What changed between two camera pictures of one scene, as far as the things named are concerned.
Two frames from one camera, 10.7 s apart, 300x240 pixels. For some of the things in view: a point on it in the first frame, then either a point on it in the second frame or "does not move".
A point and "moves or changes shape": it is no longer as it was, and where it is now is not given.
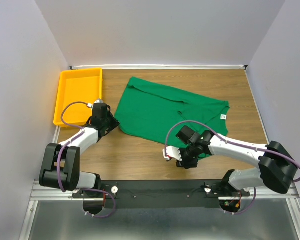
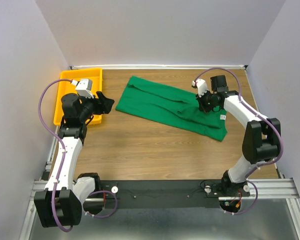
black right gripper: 185,163 → 202,106
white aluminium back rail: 187,66 does not move
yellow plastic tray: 79,85 does not move
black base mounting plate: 159,194 does not move
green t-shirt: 147,110 moves or changes shape
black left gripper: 115,123 → 103,105
